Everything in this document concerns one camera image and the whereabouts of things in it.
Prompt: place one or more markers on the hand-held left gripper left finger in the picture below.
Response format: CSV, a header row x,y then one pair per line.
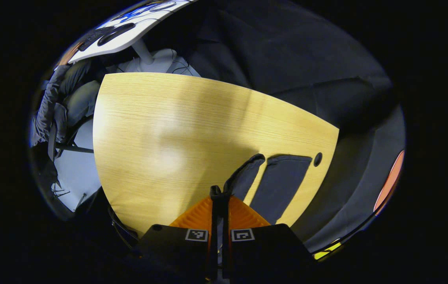
x,y
214,252

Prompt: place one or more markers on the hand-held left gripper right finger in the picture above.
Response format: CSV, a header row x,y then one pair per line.
x,y
226,252

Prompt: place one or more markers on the dark jeans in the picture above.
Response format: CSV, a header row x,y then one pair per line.
x,y
279,185

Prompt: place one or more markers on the grey office chair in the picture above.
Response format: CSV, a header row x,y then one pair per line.
x,y
81,100

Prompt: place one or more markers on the grey jacket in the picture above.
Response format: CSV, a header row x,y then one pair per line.
x,y
50,102

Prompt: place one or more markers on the white desk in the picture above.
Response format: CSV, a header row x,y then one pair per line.
x,y
141,23

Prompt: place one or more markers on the black keyboard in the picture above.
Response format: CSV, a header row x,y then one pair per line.
x,y
93,37

